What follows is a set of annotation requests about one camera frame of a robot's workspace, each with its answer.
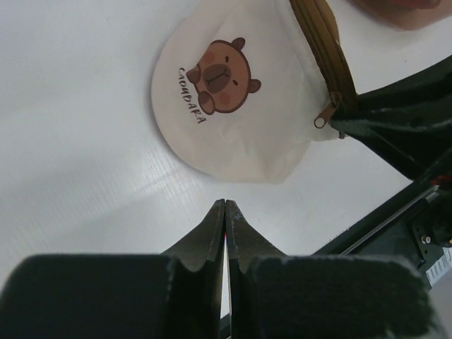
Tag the pink translucent plastic basket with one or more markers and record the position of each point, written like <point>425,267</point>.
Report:
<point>406,15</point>

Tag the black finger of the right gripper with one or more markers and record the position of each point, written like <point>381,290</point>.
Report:
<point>407,123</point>

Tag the beige round mesh laundry bag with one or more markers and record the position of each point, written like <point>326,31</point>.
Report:
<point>242,88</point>

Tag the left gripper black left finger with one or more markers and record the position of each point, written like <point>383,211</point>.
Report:
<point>175,294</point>

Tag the right white cable duct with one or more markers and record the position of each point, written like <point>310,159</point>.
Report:
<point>440,268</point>

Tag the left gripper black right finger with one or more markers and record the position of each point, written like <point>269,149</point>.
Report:
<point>273,295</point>

